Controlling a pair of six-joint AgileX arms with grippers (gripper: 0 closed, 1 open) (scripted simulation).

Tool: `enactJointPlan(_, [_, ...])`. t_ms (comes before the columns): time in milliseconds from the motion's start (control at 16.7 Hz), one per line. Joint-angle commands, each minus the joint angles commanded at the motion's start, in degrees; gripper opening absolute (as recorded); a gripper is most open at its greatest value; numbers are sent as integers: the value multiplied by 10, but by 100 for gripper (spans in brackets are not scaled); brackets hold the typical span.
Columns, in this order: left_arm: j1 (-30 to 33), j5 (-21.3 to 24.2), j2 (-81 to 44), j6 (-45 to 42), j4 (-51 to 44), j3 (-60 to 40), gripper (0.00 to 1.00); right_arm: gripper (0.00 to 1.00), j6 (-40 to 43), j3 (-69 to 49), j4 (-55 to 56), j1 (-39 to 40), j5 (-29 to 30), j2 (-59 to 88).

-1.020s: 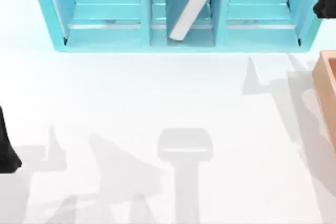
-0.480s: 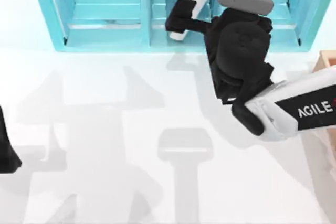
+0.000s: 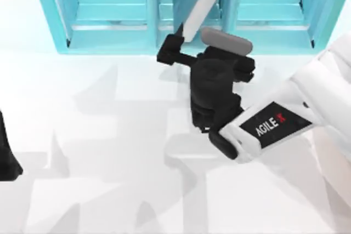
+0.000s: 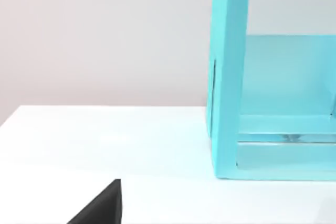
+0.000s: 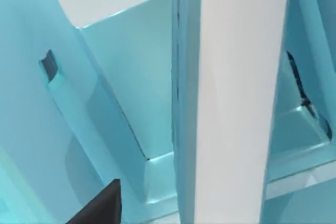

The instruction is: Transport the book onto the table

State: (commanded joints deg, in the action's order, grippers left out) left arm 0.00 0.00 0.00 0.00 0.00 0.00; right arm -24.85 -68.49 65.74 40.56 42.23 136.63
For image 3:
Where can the pale grey rounded box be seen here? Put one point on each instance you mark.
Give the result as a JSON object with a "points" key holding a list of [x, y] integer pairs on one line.
{"points": [[226, 40]]}

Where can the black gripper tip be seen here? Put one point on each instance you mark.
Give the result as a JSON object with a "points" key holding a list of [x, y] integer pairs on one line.
{"points": [[8, 151]]}

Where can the light blue rack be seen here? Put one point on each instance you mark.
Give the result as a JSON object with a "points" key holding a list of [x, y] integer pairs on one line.
{"points": [[109, 12]]}

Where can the white book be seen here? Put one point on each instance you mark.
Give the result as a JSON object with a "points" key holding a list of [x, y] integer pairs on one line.
{"points": [[201, 9]]}

